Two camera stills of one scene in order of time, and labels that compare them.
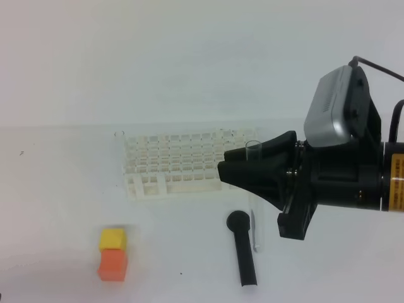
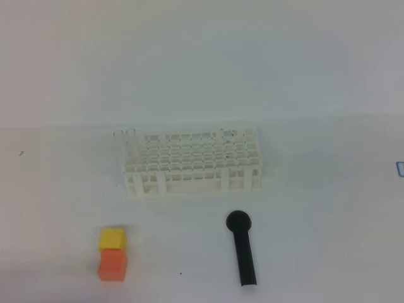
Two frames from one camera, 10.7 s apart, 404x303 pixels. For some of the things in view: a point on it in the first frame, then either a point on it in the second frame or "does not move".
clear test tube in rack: (118, 153) does not move
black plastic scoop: (238, 222) does not move
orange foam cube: (113, 265) does not move
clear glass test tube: (254, 156) -> (132, 148)
